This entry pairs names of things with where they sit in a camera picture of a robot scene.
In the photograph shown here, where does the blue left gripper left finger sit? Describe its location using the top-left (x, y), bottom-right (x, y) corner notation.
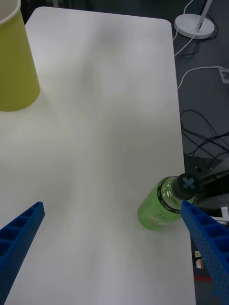
top-left (0, 201), bottom-right (46, 305)

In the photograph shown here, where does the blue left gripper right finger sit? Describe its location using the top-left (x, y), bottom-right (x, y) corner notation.
top-left (180, 200), bottom-right (229, 305)

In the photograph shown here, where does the green bottle with black cap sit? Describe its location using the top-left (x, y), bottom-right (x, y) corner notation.
top-left (137, 173), bottom-right (201, 232)

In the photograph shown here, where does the grey floor socket plate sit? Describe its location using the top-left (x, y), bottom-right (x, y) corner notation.
top-left (219, 67), bottom-right (229, 84)

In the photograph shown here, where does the yellow-green plastic bin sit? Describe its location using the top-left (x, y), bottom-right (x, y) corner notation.
top-left (0, 0), bottom-right (41, 112)

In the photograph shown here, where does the white round stand base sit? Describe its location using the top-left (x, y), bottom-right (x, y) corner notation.
top-left (173, 0), bottom-right (215, 40)

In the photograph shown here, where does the black cable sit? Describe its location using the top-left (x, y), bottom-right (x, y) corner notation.
top-left (188, 132), bottom-right (229, 170)
top-left (180, 109), bottom-right (229, 156)

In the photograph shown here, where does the white cable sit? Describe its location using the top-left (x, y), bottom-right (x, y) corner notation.
top-left (172, 0), bottom-right (204, 57)
top-left (177, 66), bottom-right (225, 90)

